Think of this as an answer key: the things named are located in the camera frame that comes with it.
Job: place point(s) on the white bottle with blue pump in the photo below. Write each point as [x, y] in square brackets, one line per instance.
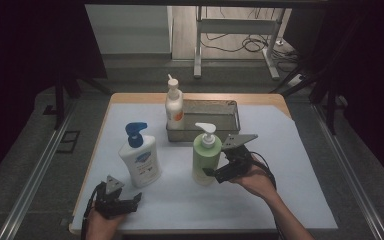
[141, 163]

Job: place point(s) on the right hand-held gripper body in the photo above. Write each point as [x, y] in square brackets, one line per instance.
[236, 163]

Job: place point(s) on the white power strip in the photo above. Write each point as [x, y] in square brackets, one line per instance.
[296, 80]

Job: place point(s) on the green bottle with white pump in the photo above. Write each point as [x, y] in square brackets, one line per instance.
[206, 160]

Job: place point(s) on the person's right hand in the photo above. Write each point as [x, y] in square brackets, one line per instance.
[256, 181]

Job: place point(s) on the person's left hand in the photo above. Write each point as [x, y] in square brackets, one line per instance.
[100, 228]

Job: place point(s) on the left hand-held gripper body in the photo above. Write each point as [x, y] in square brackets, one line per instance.
[108, 203]

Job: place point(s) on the cream pump bottle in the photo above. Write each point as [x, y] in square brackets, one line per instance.
[174, 106]

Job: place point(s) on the white panel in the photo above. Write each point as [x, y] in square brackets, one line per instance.
[130, 30]

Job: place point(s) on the aluminium floor rail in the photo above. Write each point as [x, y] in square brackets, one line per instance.
[350, 173]
[30, 186]

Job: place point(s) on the grey metal mesh basket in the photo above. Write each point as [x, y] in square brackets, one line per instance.
[210, 120]

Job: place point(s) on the black metal stand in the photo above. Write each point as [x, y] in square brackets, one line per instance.
[59, 106]
[330, 110]

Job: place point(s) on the white table mat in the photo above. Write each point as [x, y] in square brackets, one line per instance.
[166, 206]

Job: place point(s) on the white metal desk frame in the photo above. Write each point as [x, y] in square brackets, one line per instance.
[235, 26]

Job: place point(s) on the dark curtain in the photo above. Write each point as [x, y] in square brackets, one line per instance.
[23, 50]
[370, 66]

